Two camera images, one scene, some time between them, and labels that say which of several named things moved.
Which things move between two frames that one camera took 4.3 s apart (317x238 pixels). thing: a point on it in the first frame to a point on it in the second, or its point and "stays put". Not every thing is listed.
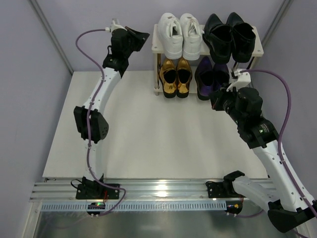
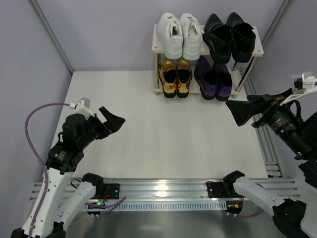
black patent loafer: (243, 38) stays put
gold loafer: (168, 74) stays put
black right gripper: (218, 99) to (262, 112)
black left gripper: (132, 39) to (102, 127)
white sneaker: (171, 34) stays put
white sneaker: (192, 33) stays put
